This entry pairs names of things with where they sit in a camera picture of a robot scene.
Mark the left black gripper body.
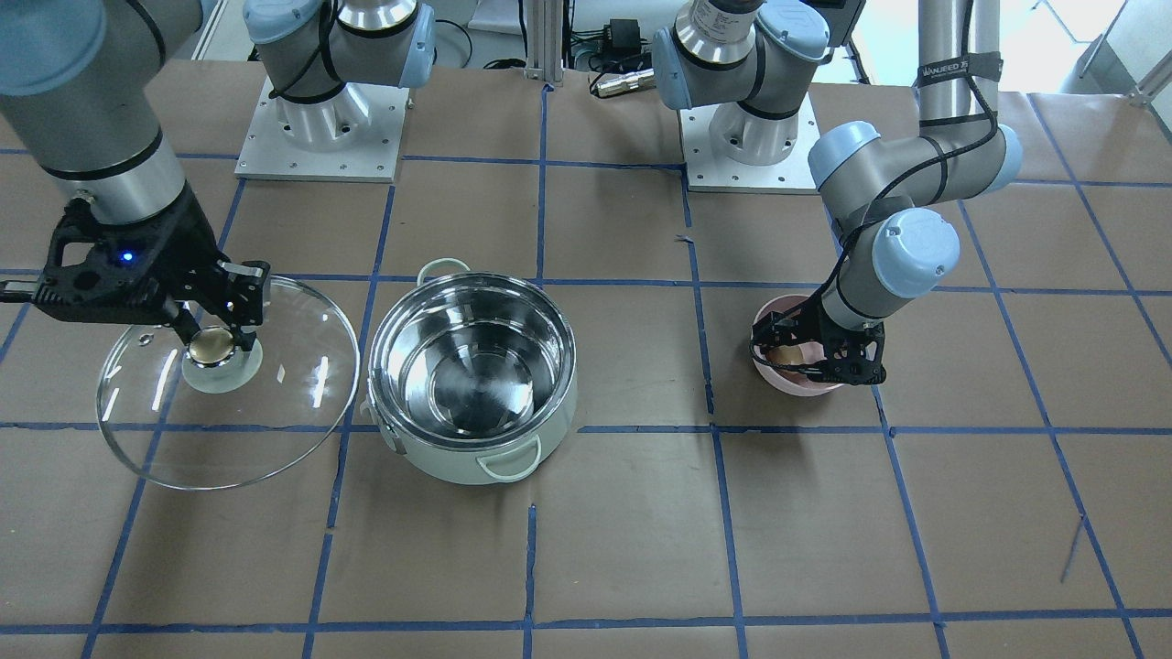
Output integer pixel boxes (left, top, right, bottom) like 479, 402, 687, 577
774, 297, 884, 367

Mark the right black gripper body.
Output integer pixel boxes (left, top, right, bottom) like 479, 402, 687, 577
4, 188, 225, 324

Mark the brown egg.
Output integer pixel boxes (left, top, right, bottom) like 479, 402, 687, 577
765, 345, 808, 364

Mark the glass pot lid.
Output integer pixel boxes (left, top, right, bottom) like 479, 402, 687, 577
95, 276, 360, 492

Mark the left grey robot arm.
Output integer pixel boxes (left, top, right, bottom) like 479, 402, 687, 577
650, 1, 1023, 396

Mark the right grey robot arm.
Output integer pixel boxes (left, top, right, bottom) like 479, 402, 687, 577
4, 1, 435, 353

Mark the pale green steel pot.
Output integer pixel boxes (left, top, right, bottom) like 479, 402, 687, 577
364, 258, 578, 485

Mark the silver cylindrical connector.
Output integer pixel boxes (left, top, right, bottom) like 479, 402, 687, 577
590, 70, 657, 98

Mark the black power adapter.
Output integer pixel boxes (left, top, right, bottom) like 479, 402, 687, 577
604, 18, 642, 55

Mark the aluminium frame post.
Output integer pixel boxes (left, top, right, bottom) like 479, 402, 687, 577
522, 1, 570, 89

